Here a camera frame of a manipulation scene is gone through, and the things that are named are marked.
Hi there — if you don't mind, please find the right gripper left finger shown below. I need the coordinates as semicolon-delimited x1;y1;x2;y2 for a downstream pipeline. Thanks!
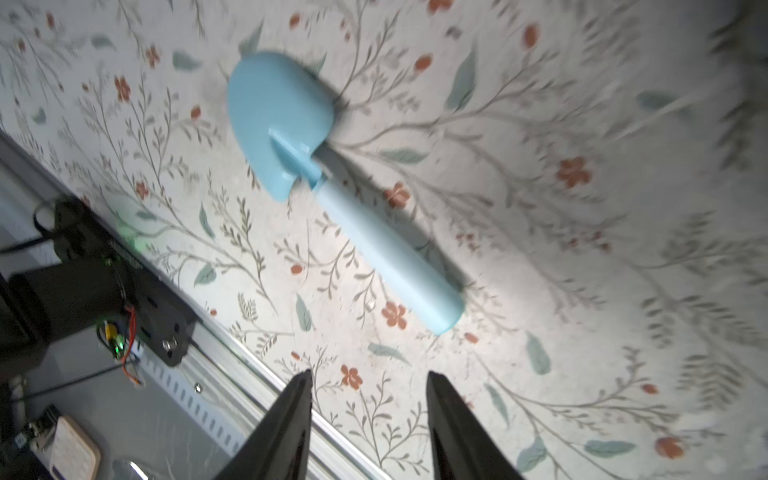
216;370;312;480

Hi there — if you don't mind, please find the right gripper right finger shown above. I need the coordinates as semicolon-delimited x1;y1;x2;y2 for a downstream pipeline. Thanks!
426;371;523;480

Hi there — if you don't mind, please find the light blue shovel crossing front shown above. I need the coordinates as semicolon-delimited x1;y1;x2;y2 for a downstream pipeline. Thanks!
227;52;464;335

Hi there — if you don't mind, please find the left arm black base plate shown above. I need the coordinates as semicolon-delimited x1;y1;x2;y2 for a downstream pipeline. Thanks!
53;197;198;367

